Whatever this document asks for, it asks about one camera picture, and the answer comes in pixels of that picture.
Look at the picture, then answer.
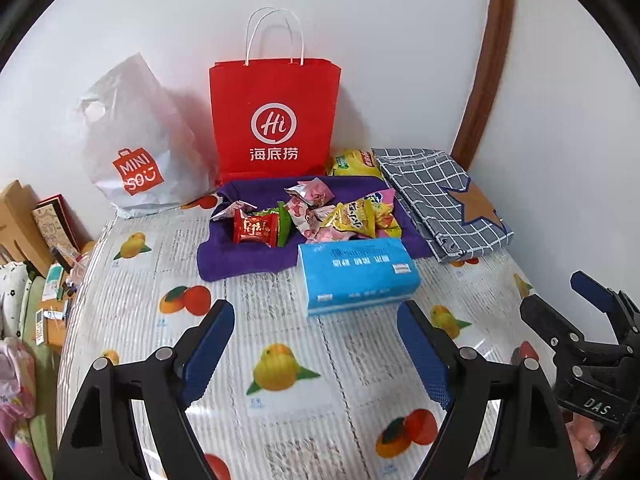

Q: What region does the patterned box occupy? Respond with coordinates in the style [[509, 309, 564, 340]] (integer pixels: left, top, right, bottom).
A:
[[31, 195, 93, 261]]

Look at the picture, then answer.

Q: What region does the purple towel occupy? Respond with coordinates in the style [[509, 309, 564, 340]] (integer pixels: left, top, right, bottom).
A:
[[196, 175, 431, 283]]

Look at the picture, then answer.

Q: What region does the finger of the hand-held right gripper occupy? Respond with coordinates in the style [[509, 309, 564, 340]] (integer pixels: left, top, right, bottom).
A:
[[570, 270, 640, 333], [520, 294, 586, 356]]

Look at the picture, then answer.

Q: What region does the green cloth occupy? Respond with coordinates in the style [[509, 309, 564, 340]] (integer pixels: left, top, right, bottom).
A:
[[17, 275, 61, 480]]

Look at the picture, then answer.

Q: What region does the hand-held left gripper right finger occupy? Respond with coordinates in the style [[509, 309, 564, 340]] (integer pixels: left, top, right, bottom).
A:
[[396, 300, 576, 480]]

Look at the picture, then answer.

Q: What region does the person's right hand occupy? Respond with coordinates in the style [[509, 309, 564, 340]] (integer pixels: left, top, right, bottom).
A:
[[565, 405, 617, 478]]

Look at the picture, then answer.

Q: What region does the pink cloth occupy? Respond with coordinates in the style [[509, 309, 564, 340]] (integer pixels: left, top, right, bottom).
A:
[[0, 337, 46, 480]]

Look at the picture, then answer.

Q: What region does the small teal box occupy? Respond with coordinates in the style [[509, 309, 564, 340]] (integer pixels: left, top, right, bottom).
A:
[[47, 265, 68, 306]]

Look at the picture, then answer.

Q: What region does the brown wooden door frame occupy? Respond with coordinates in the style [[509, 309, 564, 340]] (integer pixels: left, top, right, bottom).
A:
[[452, 0, 516, 161]]

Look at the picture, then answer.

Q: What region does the blue tissue pack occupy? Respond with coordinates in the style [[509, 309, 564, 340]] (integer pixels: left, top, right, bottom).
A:
[[297, 238, 422, 318]]

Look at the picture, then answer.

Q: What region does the pile of snack packets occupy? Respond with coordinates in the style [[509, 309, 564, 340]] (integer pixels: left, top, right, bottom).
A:
[[210, 177, 403, 250]]

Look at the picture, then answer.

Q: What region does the large yellow snack bag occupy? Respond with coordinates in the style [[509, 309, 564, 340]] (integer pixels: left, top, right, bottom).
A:
[[325, 148, 383, 178]]

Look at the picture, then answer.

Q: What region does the grey checked star cloth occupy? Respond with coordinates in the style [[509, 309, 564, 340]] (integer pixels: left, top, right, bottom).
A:
[[371, 147, 516, 265]]

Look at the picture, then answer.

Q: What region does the fruit print tablecloth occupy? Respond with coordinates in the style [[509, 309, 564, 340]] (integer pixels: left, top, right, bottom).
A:
[[55, 192, 576, 480]]

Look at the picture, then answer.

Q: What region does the cardboard box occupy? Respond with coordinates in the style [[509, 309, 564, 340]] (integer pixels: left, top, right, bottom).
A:
[[37, 300, 71, 348]]

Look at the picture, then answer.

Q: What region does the white floral cloth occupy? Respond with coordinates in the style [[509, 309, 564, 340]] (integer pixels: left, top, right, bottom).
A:
[[0, 260, 31, 341]]

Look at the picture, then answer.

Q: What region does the white plastic bag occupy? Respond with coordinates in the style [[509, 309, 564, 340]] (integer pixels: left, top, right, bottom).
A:
[[76, 52, 221, 220]]

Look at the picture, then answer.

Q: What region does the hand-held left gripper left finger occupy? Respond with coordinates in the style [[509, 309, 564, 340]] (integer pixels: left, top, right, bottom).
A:
[[52, 299, 236, 480]]

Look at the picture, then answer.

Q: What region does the red paper bag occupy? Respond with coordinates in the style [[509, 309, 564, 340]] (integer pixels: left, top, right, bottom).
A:
[[208, 7, 342, 181]]

